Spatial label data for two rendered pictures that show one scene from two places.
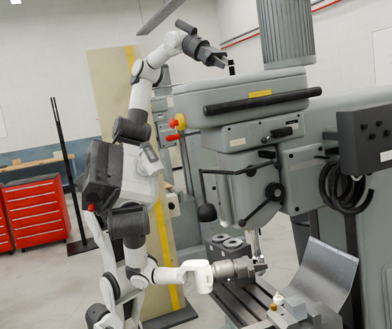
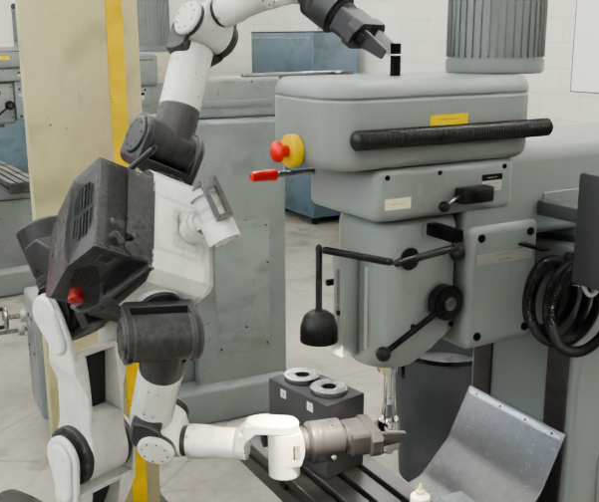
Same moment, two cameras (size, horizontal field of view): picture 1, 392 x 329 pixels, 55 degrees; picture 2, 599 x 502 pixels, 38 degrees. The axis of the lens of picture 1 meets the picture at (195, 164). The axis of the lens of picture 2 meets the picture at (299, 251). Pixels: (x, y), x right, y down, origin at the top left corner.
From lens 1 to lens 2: 0.39 m
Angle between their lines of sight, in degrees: 11
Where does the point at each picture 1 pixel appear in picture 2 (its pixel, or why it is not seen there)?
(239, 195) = (382, 302)
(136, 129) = (177, 145)
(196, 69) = not seen: outside the picture
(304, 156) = (502, 242)
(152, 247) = not seen: hidden behind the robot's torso
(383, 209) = not seen: outside the picture
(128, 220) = (165, 330)
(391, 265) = not seen: outside the picture
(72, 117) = not seen: outside the picture
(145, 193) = (193, 278)
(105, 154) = (123, 191)
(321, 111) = (542, 162)
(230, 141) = (386, 202)
